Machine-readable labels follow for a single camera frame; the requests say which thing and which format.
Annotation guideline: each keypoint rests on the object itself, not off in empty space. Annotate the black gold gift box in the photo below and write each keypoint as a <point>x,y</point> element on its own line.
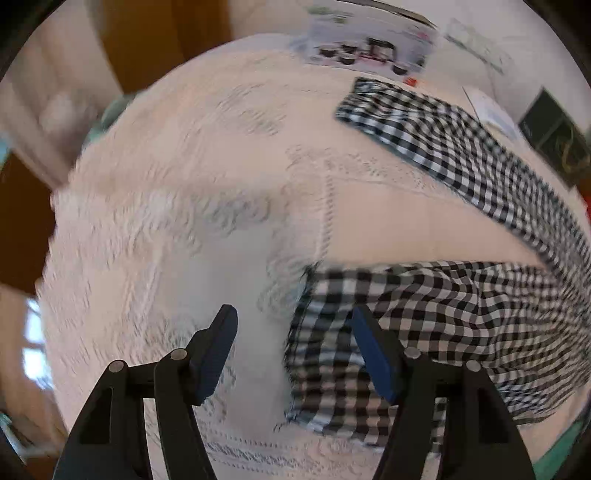
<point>552,134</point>

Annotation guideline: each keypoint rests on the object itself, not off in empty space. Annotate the cookware product box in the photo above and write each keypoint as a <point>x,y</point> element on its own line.
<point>368,36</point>

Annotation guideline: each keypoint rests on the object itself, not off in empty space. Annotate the white paper booklet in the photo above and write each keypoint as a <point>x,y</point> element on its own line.
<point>490,113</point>

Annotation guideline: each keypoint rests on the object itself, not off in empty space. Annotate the green cloth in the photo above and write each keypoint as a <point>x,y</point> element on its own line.
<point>549,464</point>

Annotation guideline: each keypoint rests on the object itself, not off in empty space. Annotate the white lace tablecloth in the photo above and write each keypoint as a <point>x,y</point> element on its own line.
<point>218,185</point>

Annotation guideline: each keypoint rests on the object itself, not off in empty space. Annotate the black white checkered garment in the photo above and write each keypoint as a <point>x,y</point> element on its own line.
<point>528,326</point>

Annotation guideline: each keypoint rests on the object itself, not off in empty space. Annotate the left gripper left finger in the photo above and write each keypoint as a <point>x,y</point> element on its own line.
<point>109,439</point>

